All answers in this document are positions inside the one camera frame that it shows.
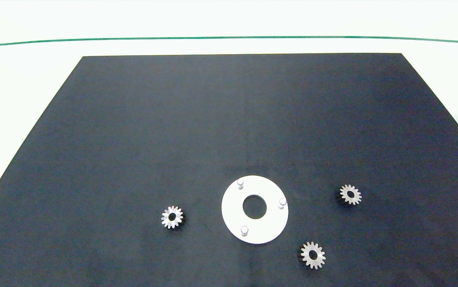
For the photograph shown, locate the small steel planetary gear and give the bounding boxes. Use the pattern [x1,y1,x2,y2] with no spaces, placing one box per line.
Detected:
[161,206,185,229]
[300,242,326,270]
[339,184,362,206]

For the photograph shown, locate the dark blue-grey work mat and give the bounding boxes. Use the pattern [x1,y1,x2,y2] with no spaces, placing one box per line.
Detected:
[0,53,458,287]

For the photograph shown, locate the round white pinned carrier plate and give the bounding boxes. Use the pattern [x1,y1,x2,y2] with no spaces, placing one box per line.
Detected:
[221,175,289,244]

